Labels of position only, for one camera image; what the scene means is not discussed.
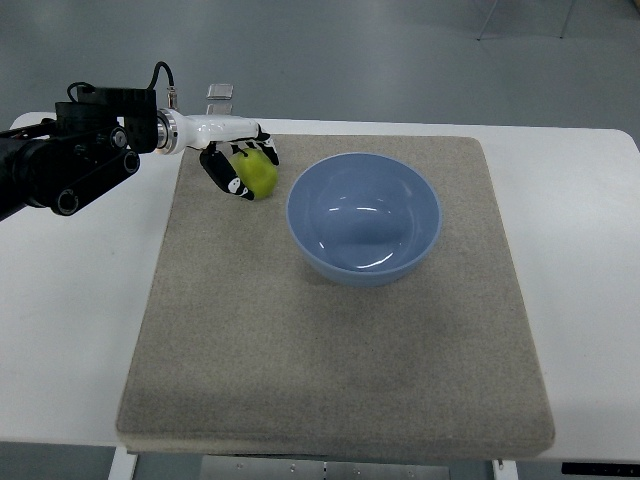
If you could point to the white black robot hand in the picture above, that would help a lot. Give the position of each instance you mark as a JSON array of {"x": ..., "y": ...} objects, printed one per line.
[{"x": 216, "y": 138}]

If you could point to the green pear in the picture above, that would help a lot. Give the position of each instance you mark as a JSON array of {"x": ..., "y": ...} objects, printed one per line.
[{"x": 256, "y": 171}]

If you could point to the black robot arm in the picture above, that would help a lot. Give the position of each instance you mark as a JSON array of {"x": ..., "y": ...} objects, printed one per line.
[{"x": 92, "y": 144}]

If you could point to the blue bowl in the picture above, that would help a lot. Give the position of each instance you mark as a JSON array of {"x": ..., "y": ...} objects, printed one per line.
[{"x": 362, "y": 219}]

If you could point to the lower floor outlet plate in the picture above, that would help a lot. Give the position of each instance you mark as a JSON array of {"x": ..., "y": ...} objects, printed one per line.
[{"x": 219, "y": 108}]

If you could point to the floor outlet plate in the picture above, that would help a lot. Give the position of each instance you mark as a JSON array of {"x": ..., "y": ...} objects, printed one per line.
[
  {"x": 219, "y": 108},
  {"x": 220, "y": 91}
]

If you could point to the upper floor outlet plate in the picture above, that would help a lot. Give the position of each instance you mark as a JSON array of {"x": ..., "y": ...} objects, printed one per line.
[{"x": 220, "y": 91}]

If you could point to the grey felt mat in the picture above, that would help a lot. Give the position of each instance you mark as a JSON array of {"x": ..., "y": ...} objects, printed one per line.
[{"x": 245, "y": 349}]

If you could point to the metal chair legs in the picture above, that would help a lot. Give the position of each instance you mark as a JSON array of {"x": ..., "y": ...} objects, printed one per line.
[{"x": 515, "y": 19}]

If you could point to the white table frame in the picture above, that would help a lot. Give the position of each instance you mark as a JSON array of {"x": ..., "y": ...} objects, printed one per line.
[{"x": 124, "y": 466}]

